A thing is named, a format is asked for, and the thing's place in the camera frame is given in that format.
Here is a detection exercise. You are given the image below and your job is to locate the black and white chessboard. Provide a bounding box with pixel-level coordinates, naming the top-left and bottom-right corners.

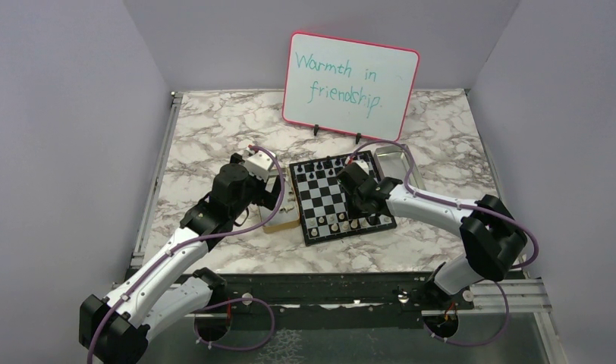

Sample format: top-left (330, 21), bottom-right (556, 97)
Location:
top-left (289, 154), bottom-right (397, 246)

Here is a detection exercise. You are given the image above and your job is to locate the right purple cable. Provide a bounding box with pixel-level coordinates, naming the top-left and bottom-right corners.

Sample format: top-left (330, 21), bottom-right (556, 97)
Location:
top-left (345, 140), bottom-right (540, 347)

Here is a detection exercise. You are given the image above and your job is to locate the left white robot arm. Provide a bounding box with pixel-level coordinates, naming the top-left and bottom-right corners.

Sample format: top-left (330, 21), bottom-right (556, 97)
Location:
top-left (79, 146), bottom-right (285, 363)

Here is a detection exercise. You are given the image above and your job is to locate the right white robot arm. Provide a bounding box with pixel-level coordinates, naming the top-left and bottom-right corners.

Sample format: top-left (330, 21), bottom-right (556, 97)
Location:
top-left (336, 162), bottom-right (527, 309)

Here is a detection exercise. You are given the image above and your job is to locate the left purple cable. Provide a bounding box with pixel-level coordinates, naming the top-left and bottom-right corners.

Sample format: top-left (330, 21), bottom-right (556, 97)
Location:
top-left (86, 146), bottom-right (286, 364)

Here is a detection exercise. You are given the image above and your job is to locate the gold tin with white pieces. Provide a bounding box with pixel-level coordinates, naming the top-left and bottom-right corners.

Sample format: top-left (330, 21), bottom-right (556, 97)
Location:
top-left (262, 167), bottom-right (300, 234)

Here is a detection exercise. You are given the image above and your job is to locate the white board with pink frame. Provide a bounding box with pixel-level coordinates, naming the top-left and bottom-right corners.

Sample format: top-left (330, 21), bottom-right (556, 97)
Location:
top-left (281, 31), bottom-right (420, 141)

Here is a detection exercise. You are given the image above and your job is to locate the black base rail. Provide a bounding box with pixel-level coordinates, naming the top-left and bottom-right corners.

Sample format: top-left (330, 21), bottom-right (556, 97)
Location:
top-left (191, 271), bottom-right (478, 338)

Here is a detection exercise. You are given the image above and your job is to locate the purple cable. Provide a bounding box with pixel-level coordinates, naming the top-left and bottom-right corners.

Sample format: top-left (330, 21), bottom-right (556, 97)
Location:
top-left (86, 146), bottom-right (286, 364)
top-left (345, 140), bottom-right (540, 347)

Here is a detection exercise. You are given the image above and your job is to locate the aluminium frame rail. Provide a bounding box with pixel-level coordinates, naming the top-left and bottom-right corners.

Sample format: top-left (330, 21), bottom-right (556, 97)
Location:
top-left (124, 91), bottom-right (185, 278)

